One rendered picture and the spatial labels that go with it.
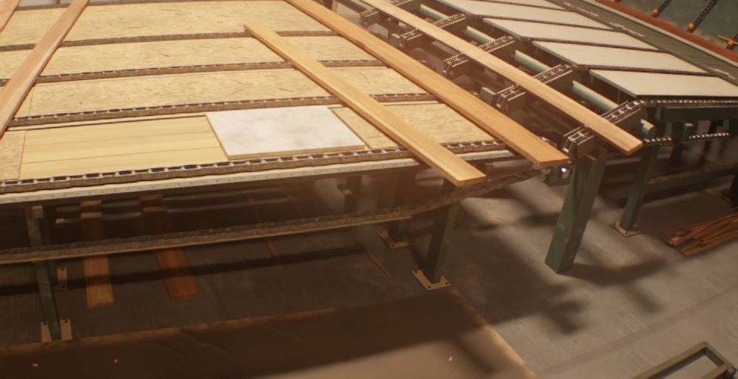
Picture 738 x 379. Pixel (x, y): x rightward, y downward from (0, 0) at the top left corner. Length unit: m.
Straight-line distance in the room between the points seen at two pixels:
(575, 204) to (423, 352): 1.24
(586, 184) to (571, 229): 0.29
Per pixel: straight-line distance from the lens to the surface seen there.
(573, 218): 3.51
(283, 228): 2.58
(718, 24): 8.13
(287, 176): 2.37
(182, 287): 3.05
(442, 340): 2.95
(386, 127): 2.79
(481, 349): 2.95
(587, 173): 3.40
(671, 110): 3.89
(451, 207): 3.06
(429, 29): 4.65
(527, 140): 2.99
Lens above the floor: 1.91
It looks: 25 degrees down
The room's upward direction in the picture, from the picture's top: 9 degrees clockwise
